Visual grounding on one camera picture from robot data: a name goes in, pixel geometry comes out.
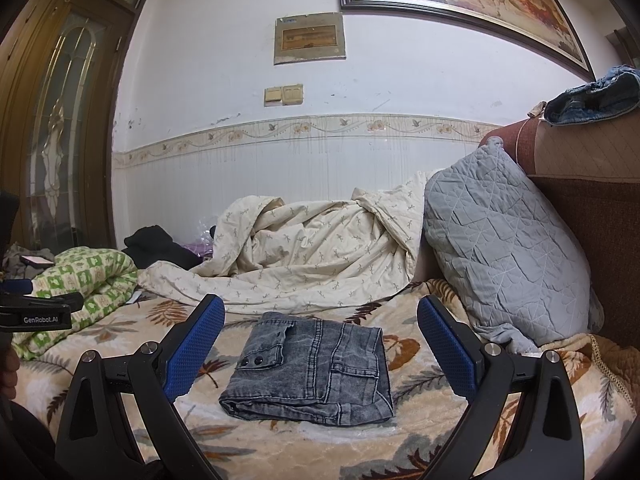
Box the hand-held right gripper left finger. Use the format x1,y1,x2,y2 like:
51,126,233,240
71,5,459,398
54,294,226,480

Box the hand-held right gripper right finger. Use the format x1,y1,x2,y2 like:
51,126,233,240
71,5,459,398
416,294,586,480

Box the grey-blue denim pants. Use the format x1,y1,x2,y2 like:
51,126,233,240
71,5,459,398
218,311,396,427

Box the person's left hand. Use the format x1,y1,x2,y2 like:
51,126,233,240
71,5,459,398
0,347,20,403

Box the grey clothing pile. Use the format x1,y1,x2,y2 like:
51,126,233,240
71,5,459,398
2,242,56,282

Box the green patterned blanket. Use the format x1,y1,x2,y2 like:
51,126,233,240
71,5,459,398
11,246,140,361

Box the clear plastic bag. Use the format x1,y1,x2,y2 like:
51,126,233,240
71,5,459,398
182,220,221,261

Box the leaf print bed blanket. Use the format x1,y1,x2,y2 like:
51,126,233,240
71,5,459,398
10,280,640,480

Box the black garment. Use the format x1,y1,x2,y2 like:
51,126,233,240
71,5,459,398
121,226,201,270

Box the grey quilted pillow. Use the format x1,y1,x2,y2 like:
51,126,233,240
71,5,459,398
422,142,606,356

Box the cream patterned quilt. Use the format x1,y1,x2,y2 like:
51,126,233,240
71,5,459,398
137,169,443,316

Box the brown quilted cloth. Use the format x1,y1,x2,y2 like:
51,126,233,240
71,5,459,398
545,332,640,411

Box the wooden door with glass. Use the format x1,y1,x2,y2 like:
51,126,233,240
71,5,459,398
0,0,166,261

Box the brown upholstered headboard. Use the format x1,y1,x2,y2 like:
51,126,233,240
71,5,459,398
477,120,640,351

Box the blue denim garment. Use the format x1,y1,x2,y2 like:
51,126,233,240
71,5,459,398
544,65,640,126

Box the small framed picture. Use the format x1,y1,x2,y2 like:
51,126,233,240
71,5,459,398
273,12,347,66

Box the beige cord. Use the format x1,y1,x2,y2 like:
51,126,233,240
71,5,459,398
512,117,532,162

